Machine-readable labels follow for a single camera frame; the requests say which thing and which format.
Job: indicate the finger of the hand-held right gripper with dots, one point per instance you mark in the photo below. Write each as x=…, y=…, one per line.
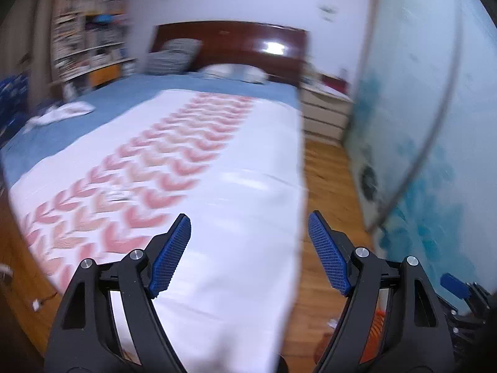
x=454, y=283

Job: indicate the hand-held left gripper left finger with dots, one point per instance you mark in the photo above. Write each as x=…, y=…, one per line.
x=171, y=256

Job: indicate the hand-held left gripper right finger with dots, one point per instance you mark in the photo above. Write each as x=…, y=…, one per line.
x=330, y=252

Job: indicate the orange basket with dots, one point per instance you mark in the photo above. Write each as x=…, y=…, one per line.
x=376, y=330

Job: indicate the white leaf print blanket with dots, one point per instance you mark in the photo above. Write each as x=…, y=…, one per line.
x=240, y=202

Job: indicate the pale wooden nightstand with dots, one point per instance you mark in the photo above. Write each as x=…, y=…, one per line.
x=324, y=116

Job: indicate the white power adapter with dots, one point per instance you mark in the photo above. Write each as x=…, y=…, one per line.
x=36, y=305

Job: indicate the red box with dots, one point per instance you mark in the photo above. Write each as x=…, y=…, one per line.
x=337, y=84

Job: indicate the bed with blue sheet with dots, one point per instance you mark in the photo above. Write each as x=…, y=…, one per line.
x=155, y=85

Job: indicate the white cloth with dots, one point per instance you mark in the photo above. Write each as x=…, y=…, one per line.
x=62, y=113

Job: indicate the floral wardrobe sliding door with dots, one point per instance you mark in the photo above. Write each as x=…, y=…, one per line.
x=407, y=85

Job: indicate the blue and white pillow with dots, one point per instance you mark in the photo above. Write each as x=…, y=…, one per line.
x=233, y=73

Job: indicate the grey checked pillow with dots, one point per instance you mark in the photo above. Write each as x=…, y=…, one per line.
x=174, y=56

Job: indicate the blue moon print cloth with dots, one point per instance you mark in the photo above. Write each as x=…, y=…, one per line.
x=13, y=101

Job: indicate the dark wooden headboard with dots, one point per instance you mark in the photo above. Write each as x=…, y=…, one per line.
x=233, y=42

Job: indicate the white bookshelf with books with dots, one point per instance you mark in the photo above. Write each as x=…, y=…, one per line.
x=89, y=27

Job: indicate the beige curtain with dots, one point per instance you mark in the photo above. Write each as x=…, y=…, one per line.
x=27, y=39

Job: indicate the deer head wall hook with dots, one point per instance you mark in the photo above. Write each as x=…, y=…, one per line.
x=328, y=12

